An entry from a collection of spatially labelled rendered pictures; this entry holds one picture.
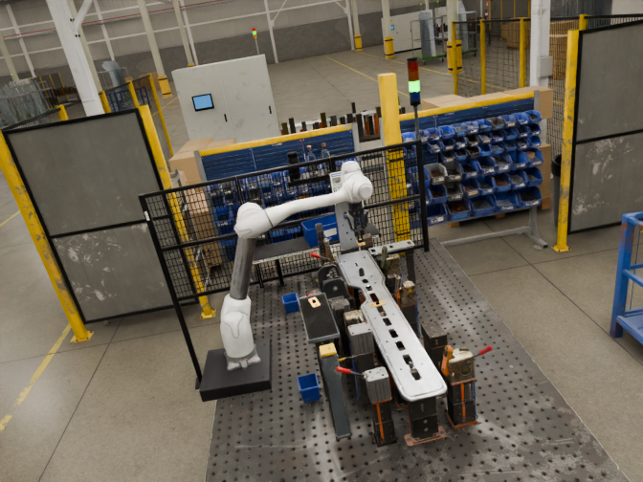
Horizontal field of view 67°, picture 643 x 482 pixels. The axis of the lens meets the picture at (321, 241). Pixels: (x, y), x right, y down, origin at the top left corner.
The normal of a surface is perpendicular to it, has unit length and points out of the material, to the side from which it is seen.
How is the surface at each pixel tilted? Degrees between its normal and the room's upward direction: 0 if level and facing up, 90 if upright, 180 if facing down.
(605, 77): 91
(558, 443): 0
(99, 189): 91
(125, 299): 95
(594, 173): 90
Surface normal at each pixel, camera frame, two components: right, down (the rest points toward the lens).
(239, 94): 0.10, 0.40
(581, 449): -0.15, -0.90
